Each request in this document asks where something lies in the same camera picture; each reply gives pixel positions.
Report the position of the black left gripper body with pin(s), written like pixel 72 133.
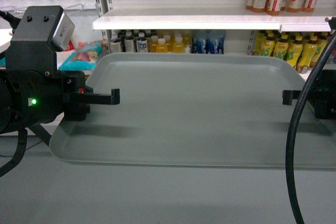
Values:
pixel 74 88

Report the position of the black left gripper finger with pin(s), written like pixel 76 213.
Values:
pixel 93 98

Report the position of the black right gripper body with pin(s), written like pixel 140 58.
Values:
pixel 322 95

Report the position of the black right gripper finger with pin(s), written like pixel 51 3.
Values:
pixel 289 95

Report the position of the grey rectangular serving tray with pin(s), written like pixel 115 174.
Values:
pixel 184 110

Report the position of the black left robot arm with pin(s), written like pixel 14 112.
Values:
pixel 29 98

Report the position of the blue snack bag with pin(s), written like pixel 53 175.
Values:
pixel 84 57

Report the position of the yellow green tea bottle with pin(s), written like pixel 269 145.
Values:
pixel 281 47

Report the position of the dark tea bottle left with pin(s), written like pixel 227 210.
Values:
pixel 115 43

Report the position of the dark tea bottle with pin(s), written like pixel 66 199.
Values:
pixel 141 43
pixel 129 42
pixel 115 43

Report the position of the dark tea bottle middle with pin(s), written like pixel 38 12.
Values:
pixel 129 42

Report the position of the dark tea bottle right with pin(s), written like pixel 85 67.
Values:
pixel 141 43

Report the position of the yellow juice bottle front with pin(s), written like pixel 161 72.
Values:
pixel 161 46

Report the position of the yellow juice bottle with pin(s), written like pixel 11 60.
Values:
pixel 178 46
pixel 161 46

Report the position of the white upper store shelf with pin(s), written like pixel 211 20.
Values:
pixel 212 18

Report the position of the yellow juice bottle right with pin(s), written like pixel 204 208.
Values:
pixel 178 46

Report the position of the blue drink bottle right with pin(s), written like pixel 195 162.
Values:
pixel 216 40

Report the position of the blue drink bottle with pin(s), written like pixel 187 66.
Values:
pixel 216 40
pixel 200 41

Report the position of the blue drink bottle left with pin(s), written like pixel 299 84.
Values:
pixel 200 41

